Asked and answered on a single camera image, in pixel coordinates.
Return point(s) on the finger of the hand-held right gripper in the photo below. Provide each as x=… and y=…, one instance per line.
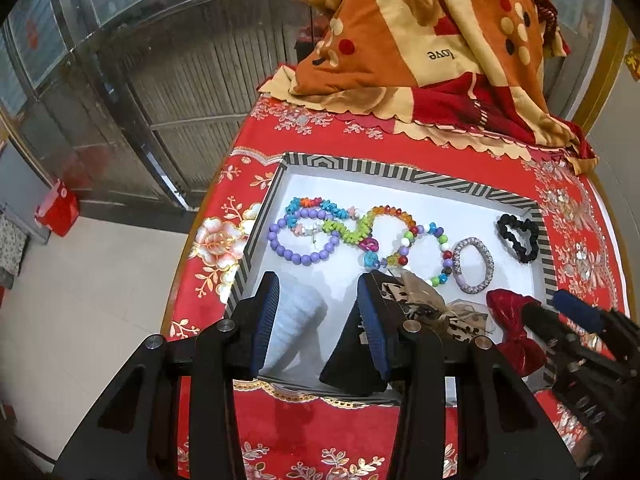
x=547, y=327
x=577, y=307

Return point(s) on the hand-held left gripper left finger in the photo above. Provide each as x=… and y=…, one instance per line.
x=267, y=320

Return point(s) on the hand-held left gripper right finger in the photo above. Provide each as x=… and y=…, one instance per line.
x=375, y=330

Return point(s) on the red velvet hair bow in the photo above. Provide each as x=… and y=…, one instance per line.
x=520, y=355

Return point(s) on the black scrunchie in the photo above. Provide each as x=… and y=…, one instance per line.
x=525, y=255

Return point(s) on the leopard print hair bow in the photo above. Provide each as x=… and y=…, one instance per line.
x=460, y=325

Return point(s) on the striped jewelry box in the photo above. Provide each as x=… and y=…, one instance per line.
x=345, y=187

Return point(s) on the red floral tablecloth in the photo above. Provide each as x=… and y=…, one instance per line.
x=300, y=435

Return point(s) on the red bag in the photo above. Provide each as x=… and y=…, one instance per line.
x=57, y=210

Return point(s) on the grey metal door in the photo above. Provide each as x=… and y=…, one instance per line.
x=200, y=85

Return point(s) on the floral fabric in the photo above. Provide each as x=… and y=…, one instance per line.
x=11, y=245

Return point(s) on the orange red printed blanket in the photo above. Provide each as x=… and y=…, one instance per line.
x=390, y=35

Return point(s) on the yellow wooden door frame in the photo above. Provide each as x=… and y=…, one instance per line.
x=605, y=60

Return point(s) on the red gold wall sticker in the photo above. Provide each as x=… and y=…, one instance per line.
x=633, y=62

